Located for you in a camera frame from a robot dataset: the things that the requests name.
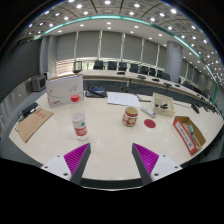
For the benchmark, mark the brown paper envelope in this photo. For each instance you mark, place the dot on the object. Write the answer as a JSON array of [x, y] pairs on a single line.
[[33, 124]]

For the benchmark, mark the black office chairs group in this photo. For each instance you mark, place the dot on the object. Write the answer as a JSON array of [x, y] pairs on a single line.
[[98, 65]]

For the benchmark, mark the grey round column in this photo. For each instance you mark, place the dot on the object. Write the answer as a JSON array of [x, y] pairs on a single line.
[[174, 61]]

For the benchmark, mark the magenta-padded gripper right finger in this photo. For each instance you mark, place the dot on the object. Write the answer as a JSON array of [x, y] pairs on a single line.
[[147, 159]]

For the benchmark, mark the beige compartment organizer tray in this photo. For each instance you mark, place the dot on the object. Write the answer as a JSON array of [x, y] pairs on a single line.
[[164, 99]]

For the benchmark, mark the black conference microphone console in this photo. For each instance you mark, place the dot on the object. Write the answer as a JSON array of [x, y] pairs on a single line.
[[96, 91]]

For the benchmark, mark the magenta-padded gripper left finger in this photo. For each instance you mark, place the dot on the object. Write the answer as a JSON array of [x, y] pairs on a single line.
[[75, 159]]

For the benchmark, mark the flat round red coaster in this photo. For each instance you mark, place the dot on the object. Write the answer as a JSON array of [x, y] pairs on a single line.
[[150, 123]]

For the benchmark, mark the grey boxy monitor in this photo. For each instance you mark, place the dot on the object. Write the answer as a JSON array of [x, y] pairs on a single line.
[[39, 83]]

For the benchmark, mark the ceiling lights group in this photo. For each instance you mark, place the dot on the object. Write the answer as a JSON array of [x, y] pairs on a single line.
[[79, 6]]

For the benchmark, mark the black desk microphone base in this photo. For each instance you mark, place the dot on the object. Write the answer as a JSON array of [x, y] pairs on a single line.
[[195, 108]]

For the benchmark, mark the clear red-capped water bottle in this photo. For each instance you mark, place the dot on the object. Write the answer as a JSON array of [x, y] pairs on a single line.
[[80, 126]]

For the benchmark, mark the black desk microphones group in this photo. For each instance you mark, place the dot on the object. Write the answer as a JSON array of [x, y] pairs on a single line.
[[141, 77]]

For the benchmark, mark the black marker pen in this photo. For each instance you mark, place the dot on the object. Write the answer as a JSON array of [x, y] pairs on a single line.
[[162, 106]]

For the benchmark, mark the long curved conference desk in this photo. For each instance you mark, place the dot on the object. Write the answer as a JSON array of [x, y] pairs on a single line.
[[110, 74]]

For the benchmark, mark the black flat device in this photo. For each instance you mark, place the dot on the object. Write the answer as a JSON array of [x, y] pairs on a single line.
[[29, 109]]

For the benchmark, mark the white printed paper sheet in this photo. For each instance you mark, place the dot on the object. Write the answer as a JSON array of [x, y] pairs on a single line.
[[122, 99]]

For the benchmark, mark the cardboard box with red label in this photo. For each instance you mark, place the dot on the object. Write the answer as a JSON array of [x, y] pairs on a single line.
[[184, 135]]

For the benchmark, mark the red cream patterned mug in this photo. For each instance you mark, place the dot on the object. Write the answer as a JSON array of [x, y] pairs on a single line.
[[130, 117]]

